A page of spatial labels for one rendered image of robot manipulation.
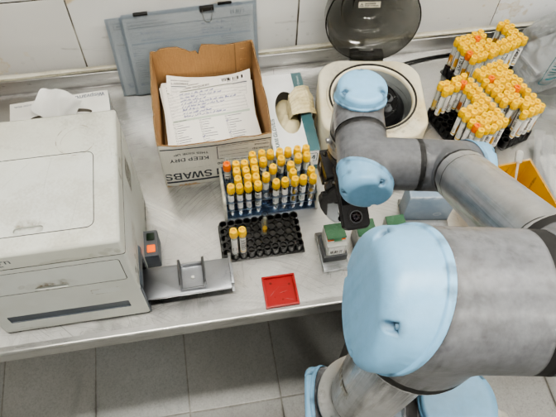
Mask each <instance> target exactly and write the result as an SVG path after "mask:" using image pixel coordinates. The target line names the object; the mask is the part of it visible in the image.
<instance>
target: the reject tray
mask: <svg viewBox="0 0 556 417"><path fill-rule="evenodd" d="M261 282H262V287H263V292H264V297H265V302H266V309H274V308H280V307H286V306H291V305H297V304H300V299H299V295H298V290H297V286H296V282H295V274H294V273H288V274H282V275H276V276H266V277H262V278H261Z"/></svg>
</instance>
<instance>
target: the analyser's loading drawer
mask: <svg viewBox="0 0 556 417"><path fill-rule="evenodd" d="M191 276H194V279H191ZM143 285H144V287H143V290H144V292H145V294H146V297H147V299H148V300H159V299H164V298H170V297H176V296H182V295H192V294H198V293H204V292H210V291H216V290H226V289H232V291H236V290H235V281H234V275H233V269H232V258H231V252H229V253H228V257H227V258H221V259H215V260H209V261H204V257H203V256H201V261H194V262H188V263H182V264H180V260H177V265H174V266H163V267H157V268H151V269H145V270H143Z"/></svg>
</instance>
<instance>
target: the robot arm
mask: <svg viewBox="0 0 556 417"><path fill-rule="evenodd" d="M387 93H388V88H387V84H386V81H385V80H384V79H383V78H382V77H381V76H380V75H379V74H378V73H376V72H374V71H371V70H369V69H353V70H350V71H348V72H347V73H345V74H344V75H343V76H342V77H341V78H340V79H339V81H338V85H337V88H336V91H335V93H334V95H333V99H334V102H333V112H332V118H331V123H330V131H329V137H328V138H326V139H325V142H326V143H327V144H328V149H327V150H320V151H319V158H318V165H317V168H318V172H319V177H320V179H321V183H322V185H324V191H322V192H321V194H320V195H319V205H320V208H321V209H322V211H323V212H324V214H325V215H326V216H327V217H328V218H329V219H330V220H332V221H333V222H335V223H338V222H341V225H342V228H343V229H344V230H347V231H350V230H356V229H362V228H367V227H368V226H369V224H370V218H369V213H368V207H371V205H373V204H375V205H379V204H383V203H385V202H386V201H387V200H388V199H389V198H390V197H391V196H392V194H393V190H404V191H430V192H439V194H440V195H441V196H442V197H443V198H444V199H445V200H446V201H447V202H448V203H449V204H450V205H451V207H452V208H453V209H454V210H455V211H456V212H457V213H458V214H459V216H460V217H461V218H462V219H463V220H464V221H465V222H466V223H467V225H468V226H469V227H459V226H434V225H428V224H425V223H402V224H399V225H381V226H377V227H374V228H372V229H370V230H368V231H367V232H365V233H364V234H363V235H362V236H361V237H360V239H359V240H358V241H357V243H356V245H355V247H354V248H353V250H352V254H351V256H350V258H349V261H348V264H347V276H346V277H345V279H344V284H343V301H342V319H343V335H344V339H345V343H346V346H347V350H348V354H347V356H344V357H341V358H339V359H338V360H336V361H335V362H333V363H332V364H330V365H329V366H328V367H325V366H323V365H319V366H317V367H309V368H308V369H307V370H306V371H305V374H304V404H305V417H498V406H497V402H496V397H495V394H494V392H493V390H492V388H491V386H490V385H489V383H488V382H487V380H486V379H485V378H484V377H483V376H546V377H556V208H555V207H553V206H552V205H551V204H549V203H547V202H546V201H545V200H543V199H542V198H540V197H539V196H538V195H537V194H535V193H534V192H532V191H531V190H530V189H528V188H526V187H525V186H524V185H522V184H521V183H520V182H519V181H517V180H515V179H514V178H513V177H511V176H510V175H508V174H507V173H506V172H505V171H503V170H502V169H500V168H499V167H498V160H497V155H496V153H495V150H494V147H493V146H492V145H491V144H489V143H487V142H484V141H474V140H471V139H463V140H440V139H421V138H399V137H387V134H386V124H385V117H384V107H385V106H386V103H387ZM323 153H324V156H323ZM320 162H321V166H319V163H320ZM338 210H339V212H338Z"/></svg>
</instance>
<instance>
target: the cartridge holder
mask: <svg viewBox="0 0 556 417"><path fill-rule="evenodd" d="M314 236H315V240H316V244H317V248H318V251H319V257H320V261H321V264H322V268H323V272H324V273H326V272H331V271H341V270H347V266H348V259H347V256H348V253H347V250H346V251H345V253H342V254H337V255H331V256H326V255H325V251H324V245H323V242H322V238H321V237H322V232H316V233H315V234H314Z"/></svg>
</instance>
